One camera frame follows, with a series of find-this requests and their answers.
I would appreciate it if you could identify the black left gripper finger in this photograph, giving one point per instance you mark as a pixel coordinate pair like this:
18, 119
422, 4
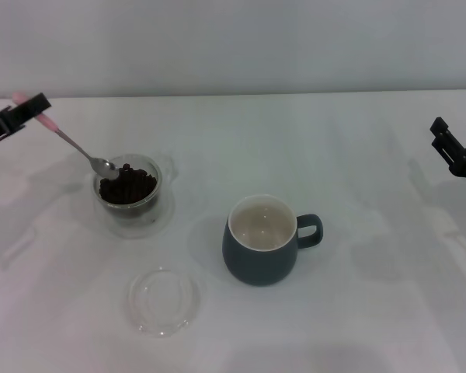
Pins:
27, 109
0, 134

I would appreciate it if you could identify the dark green ceramic mug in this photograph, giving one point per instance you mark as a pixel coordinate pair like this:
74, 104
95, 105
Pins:
256, 268

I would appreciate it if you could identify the clear double-wall glass cup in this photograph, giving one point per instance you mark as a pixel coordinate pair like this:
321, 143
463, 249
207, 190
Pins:
155, 202

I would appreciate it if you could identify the pile of dark coffee beans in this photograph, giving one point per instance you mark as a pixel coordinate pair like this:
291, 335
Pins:
132, 188

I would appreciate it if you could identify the clear glass saucer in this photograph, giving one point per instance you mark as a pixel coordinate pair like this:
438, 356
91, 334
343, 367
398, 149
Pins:
120, 231

